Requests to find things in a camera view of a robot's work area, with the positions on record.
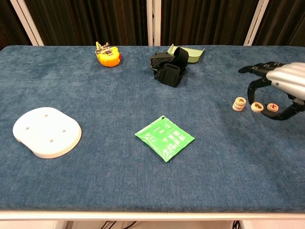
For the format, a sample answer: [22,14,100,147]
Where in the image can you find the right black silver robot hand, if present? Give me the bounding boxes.
[238,61,305,121]

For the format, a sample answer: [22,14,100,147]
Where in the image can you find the dark pleated curtain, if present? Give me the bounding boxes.
[160,0,260,46]
[23,0,148,46]
[0,0,33,51]
[252,0,305,47]

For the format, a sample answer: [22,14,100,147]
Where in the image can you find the pale green dustpan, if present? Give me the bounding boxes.
[167,43,206,64]

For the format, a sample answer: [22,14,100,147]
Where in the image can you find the green tea sachet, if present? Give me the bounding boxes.
[134,115,196,163]

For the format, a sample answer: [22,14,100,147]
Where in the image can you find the orange toy with clip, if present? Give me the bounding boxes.
[95,41,122,68]

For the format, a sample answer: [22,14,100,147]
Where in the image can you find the blue velvet table cloth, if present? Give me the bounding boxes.
[0,44,305,213]

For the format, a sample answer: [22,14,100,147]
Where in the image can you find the white oval plastic plate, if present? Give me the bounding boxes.
[12,107,82,159]

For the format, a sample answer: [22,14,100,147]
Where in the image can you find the white frame post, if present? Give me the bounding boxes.
[244,0,270,46]
[146,0,162,46]
[9,0,45,46]

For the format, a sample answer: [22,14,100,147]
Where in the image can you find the black cable bundle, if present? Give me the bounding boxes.
[100,220,138,229]

